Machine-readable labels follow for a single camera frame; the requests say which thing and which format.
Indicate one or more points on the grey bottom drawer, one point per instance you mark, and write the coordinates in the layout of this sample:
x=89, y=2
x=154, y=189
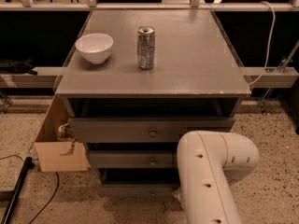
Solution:
x=137, y=182

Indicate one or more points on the grey drawer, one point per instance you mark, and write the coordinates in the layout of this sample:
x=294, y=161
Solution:
x=132, y=159
x=137, y=182
x=143, y=130

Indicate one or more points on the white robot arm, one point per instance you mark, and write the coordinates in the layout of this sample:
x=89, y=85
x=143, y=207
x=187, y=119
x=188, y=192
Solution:
x=208, y=164

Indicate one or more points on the grey middle drawer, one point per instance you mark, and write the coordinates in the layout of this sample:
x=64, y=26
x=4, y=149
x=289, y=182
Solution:
x=132, y=159

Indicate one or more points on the grey top drawer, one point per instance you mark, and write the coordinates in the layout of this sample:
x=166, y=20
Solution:
x=143, y=130

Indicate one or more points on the crumpled item in box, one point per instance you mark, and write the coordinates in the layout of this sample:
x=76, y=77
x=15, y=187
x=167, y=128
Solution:
x=64, y=133

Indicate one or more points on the cardboard box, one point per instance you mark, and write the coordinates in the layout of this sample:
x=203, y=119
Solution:
x=54, y=155

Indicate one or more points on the black floor bar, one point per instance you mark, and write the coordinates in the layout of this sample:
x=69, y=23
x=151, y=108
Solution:
x=11, y=196

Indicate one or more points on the silver drink can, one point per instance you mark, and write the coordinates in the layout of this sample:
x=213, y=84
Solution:
x=145, y=47

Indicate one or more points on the white bowl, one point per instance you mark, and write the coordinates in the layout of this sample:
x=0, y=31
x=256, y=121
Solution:
x=95, y=48

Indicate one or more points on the metal bracket right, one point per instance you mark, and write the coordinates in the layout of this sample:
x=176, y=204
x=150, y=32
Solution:
x=281, y=76

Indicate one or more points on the grey metal rail frame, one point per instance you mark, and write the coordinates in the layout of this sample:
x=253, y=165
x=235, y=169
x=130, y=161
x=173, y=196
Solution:
x=49, y=77

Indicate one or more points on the black object on rail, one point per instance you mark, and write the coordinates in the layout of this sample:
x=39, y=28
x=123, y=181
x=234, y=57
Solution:
x=17, y=67

